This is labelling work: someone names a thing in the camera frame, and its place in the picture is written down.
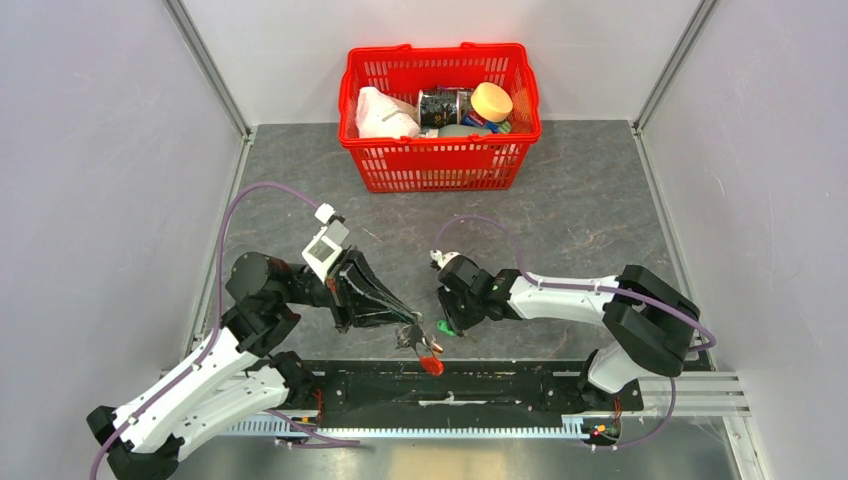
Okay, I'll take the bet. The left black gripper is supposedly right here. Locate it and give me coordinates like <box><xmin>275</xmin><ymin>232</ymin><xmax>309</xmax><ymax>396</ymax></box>
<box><xmin>282</xmin><ymin>244</ymin><xmax>419</xmax><ymax>333</ymax></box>

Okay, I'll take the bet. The green capped key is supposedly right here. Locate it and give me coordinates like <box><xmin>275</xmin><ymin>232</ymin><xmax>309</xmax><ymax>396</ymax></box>
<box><xmin>436</xmin><ymin>319</ymin><xmax>476</xmax><ymax>342</ymax></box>

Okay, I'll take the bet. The keyring with red fob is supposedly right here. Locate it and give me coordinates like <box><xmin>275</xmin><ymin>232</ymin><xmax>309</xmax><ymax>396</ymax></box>
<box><xmin>395</xmin><ymin>321</ymin><xmax>445</xmax><ymax>377</ymax></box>

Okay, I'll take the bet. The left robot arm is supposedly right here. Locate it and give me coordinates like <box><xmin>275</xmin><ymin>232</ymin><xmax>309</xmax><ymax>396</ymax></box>
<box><xmin>86</xmin><ymin>247</ymin><xmax>424</xmax><ymax>479</ymax></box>

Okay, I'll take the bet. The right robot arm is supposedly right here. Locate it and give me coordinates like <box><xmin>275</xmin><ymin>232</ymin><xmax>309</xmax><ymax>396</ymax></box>
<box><xmin>430</xmin><ymin>250</ymin><xmax>700</xmax><ymax>409</ymax></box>

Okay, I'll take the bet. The white crumpled bag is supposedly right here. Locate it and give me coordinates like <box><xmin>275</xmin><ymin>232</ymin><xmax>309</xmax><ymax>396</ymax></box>
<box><xmin>355</xmin><ymin>86</ymin><xmax>420</xmax><ymax>139</ymax></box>

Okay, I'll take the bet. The grey round lid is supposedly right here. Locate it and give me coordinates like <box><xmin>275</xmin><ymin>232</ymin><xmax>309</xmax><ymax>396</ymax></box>
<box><xmin>437</xmin><ymin>124</ymin><xmax>492</xmax><ymax>138</ymax></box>

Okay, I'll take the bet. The red plastic shopping basket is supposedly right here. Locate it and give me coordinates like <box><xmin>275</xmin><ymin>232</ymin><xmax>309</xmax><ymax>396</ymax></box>
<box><xmin>338</xmin><ymin>42</ymin><xmax>542</xmax><ymax>193</ymax></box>

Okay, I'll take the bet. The blue snack packet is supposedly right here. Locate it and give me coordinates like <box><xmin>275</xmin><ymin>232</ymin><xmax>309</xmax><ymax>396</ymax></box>
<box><xmin>461</xmin><ymin>110</ymin><xmax>512</xmax><ymax>134</ymax></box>

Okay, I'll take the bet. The black printed can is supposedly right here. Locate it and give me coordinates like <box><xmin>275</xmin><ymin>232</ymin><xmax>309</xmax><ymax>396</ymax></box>
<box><xmin>417</xmin><ymin>88</ymin><xmax>472</xmax><ymax>129</ymax></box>

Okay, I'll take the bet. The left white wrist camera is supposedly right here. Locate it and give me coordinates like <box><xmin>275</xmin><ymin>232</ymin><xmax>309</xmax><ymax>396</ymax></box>
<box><xmin>301</xmin><ymin>203</ymin><xmax>349</xmax><ymax>282</ymax></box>

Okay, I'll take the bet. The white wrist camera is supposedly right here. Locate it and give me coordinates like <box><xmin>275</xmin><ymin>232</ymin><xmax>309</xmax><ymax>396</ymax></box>
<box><xmin>301</xmin><ymin>203</ymin><xmax>349</xmax><ymax>282</ymax></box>
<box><xmin>429</xmin><ymin>249</ymin><xmax>460</xmax><ymax>271</ymax></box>

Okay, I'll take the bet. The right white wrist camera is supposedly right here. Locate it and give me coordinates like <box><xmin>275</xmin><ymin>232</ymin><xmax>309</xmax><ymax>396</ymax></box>
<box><xmin>429</xmin><ymin>249</ymin><xmax>460</xmax><ymax>271</ymax></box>

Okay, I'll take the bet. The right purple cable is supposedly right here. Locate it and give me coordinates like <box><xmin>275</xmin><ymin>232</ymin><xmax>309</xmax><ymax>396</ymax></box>
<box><xmin>433</xmin><ymin>214</ymin><xmax>718</xmax><ymax>452</ymax></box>

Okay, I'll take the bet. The purple cable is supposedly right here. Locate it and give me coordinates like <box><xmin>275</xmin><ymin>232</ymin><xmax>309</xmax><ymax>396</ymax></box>
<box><xmin>89</xmin><ymin>182</ymin><xmax>323</xmax><ymax>480</ymax></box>
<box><xmin>433</xmin><ymin>214</ymin><xmax>718</xmax><ymax>452</ymax></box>

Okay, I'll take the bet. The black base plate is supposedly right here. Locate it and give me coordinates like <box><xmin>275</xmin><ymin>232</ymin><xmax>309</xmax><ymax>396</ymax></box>
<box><xmin>281</xmin><ymin>360</ymin><xmax>644</xmax><ymax>428</ymax></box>

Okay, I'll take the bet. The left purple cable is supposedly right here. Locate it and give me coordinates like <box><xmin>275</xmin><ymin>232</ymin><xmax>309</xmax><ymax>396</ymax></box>
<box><xmin>89</xmin><ymin>182</ymin><xmax>323</xmax><ymax>480</ymax></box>

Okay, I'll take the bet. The slotted cable duct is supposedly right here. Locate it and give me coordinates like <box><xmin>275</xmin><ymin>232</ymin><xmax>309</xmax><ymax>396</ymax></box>
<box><xmin>219</xmin><ymin>413</ymin><xmax>595</xmax><ymax>441</ymax></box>

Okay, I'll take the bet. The left aluminium corner post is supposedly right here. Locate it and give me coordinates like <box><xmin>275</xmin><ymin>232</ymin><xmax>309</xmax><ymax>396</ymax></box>
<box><xmin>163</xmin><ymin>0</ymin><xmax>253</xmax><ymax>139</ymax></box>

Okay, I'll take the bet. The aluminium corner post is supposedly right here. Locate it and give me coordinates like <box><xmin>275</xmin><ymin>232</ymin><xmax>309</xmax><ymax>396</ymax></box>
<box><xmin>631</xmin><ymin>0</ymin><xmax>719</xmax><ymax>135</ymax></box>
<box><xmin>163</xmin><ymin>0</ymin><xmax>253</xmax><ymax>139</ymax></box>

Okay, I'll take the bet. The right aluminium corner post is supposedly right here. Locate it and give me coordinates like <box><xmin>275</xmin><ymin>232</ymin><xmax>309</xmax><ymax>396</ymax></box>
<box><xmin>631</xmin><ymin>0</ymin><xmax>719</xmax><ymax>135</ymax></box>

